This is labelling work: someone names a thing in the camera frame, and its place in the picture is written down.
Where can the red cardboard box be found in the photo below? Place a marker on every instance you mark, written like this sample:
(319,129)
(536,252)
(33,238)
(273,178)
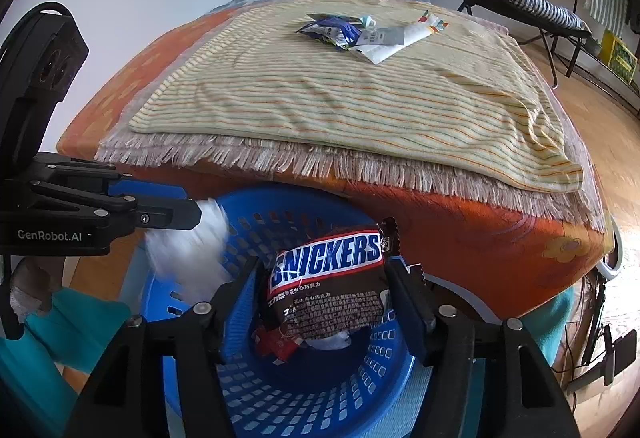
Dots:
(275,343)

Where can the white paper sheet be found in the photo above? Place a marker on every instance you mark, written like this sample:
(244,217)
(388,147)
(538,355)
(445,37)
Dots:
(377,53)

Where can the white toothpaste tube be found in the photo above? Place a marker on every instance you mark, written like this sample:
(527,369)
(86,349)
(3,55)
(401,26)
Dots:
(415,31)

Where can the black tripod stand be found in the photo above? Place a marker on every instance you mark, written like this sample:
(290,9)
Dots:
(622,350)

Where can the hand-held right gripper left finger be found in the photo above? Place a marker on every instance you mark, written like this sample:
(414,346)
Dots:
(235,318)

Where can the small tube teal cap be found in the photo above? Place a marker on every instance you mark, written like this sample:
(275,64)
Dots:
(368,21)

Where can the yellow plastic crate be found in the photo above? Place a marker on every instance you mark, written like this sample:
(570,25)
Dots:
(620,58)

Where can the striped cushion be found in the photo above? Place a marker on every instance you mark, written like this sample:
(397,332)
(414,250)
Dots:
(540,6)

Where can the large white plastic bag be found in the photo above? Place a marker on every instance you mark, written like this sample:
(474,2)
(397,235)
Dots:
(190,253)

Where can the orange floral bedsheet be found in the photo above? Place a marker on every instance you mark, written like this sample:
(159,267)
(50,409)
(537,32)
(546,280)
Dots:
(475,238)

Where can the teal cloth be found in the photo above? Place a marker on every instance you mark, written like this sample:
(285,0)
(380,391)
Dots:
(50,318)

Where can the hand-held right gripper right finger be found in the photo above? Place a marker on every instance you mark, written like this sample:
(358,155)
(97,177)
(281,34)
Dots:
(410,308)

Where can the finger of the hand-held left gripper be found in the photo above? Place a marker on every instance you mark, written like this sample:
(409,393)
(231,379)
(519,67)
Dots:
(150,192)
(170,217)

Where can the brown snack bag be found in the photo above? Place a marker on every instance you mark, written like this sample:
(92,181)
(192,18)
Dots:
(325,298)

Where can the striped yellow fringed blanket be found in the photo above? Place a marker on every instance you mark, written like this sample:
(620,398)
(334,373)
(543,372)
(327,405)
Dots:
(350,168)

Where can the blue plastic basket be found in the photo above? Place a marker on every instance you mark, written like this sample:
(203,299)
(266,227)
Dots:
(300,398)

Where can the blue snack wrapper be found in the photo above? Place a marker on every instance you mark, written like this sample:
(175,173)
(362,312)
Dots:
(330,31)

